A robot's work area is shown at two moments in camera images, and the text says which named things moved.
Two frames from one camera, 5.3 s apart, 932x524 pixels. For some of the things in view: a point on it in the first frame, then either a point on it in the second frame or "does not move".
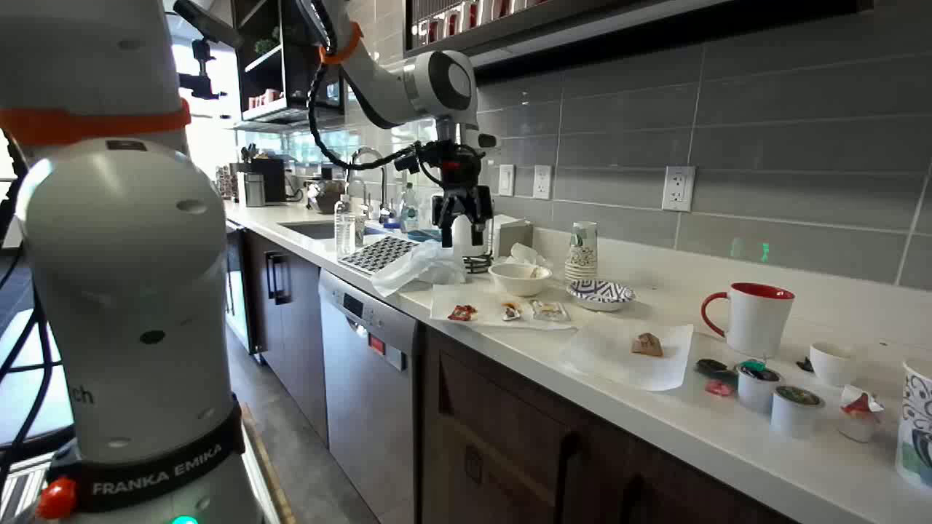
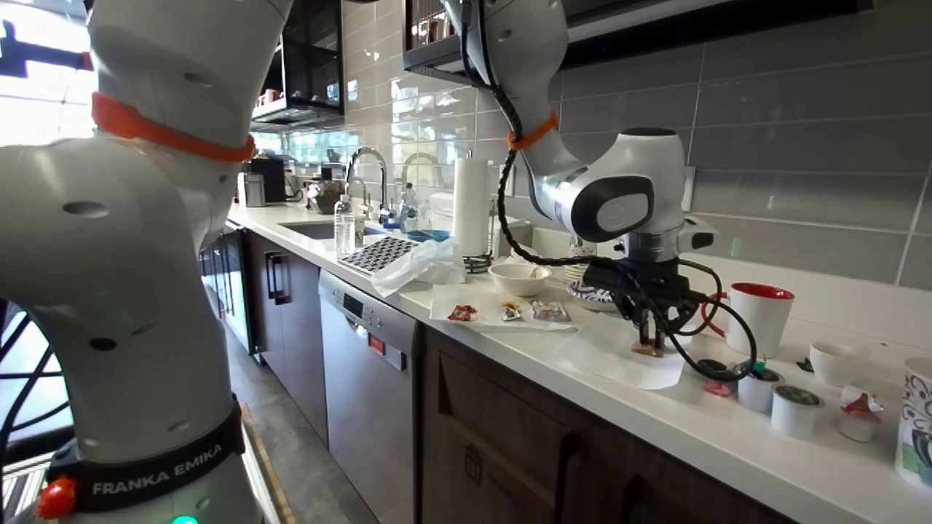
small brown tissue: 646,344 does not move
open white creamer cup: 831,367 does not move
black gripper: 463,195 → 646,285
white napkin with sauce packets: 501,310 does not move
